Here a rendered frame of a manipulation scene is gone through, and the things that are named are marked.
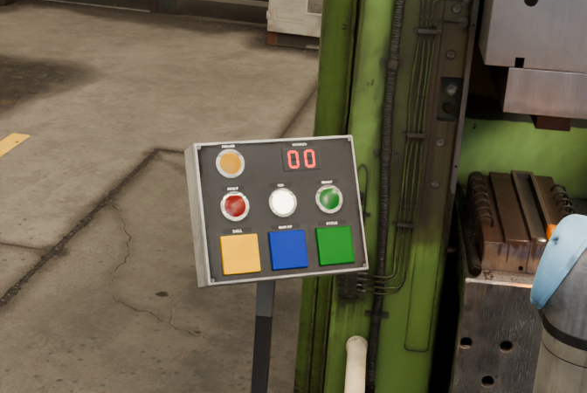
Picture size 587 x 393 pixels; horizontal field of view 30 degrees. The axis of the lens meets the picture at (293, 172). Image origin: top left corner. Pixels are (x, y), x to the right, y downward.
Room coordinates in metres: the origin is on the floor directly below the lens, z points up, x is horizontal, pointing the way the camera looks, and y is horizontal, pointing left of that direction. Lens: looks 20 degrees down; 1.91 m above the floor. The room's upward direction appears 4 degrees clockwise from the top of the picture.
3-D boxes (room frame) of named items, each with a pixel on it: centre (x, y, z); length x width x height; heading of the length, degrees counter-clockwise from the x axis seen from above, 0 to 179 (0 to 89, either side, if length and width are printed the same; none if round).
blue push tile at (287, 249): (1.98, 0.00, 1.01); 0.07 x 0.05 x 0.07; 112
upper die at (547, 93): (2.36, -0.53, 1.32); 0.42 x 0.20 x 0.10; 177
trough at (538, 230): (2.36, -0.55, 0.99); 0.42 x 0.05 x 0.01; 177
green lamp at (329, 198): (2.06, -0.08, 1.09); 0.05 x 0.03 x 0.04; 87
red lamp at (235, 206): (1.99, 0.11, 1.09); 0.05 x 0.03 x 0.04; 87
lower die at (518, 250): (2.36, -0.53, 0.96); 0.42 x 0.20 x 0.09; 177
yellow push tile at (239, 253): (1.94, 0.09, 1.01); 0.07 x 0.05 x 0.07; 112
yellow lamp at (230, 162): (2.03, 0.13, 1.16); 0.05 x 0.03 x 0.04; 87
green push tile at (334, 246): (2.02, -0.09, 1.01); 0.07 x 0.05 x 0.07; 112
